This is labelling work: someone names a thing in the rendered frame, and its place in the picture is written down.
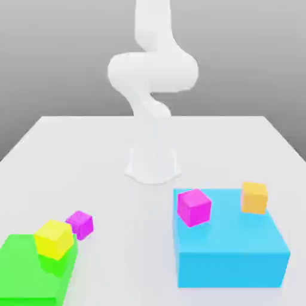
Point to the large green box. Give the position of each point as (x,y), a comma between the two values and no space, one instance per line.
(19,270)

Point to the small magenta cube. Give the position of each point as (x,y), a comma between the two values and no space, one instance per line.
(81,226)
(193,208)

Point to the small yellow cube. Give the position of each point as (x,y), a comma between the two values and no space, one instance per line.
(53,239)

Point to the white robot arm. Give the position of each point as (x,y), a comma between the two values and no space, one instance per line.
(153,71)

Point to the large blue box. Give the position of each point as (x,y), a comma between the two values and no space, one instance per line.
(229,251)

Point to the small orange cube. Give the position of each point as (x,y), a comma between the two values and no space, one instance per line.
(254,198)

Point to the small green cube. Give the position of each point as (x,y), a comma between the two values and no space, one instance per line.
(54,267)

